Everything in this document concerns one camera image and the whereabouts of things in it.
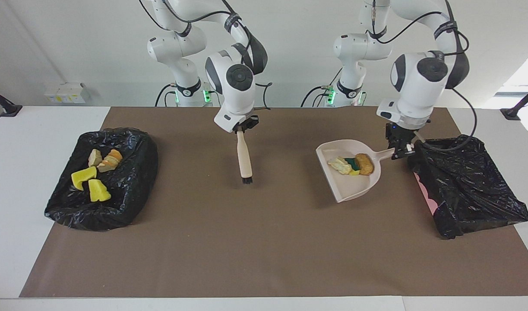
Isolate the beige hand brush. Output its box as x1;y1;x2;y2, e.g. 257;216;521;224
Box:
237;130;253;185

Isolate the brown bread roll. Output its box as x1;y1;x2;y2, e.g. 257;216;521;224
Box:
355;153;375;176

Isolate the beige plastic dustpan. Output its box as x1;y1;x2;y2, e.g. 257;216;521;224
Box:
316;139;396;203

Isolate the striped orange bread piece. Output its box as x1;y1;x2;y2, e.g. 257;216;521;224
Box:
98;149;123;173

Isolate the black bag lined pink bin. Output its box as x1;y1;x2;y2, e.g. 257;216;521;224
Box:
407;134;528;239

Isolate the black stand foot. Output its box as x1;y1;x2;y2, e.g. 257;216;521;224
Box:
0;83;22;117
500;84;528;121

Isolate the brown table mat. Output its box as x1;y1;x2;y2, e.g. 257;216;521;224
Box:
20;107;528;298

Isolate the black left base cable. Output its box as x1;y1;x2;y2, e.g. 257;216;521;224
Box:
301;68;343;107

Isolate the black base cable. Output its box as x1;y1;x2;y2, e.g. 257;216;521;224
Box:
155;83;174;107
301;68;343;107

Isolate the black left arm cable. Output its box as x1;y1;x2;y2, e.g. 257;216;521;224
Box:
372;0;478;152

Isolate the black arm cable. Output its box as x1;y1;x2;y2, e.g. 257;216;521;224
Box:
139;0;273;111
372;0;478;152

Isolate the black right base cable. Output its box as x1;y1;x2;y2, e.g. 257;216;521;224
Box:
155;83;174;107

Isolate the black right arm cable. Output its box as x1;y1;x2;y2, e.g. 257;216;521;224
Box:
139;0;273;111

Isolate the white wall socket box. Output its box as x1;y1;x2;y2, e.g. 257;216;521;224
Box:
44;83;87;104

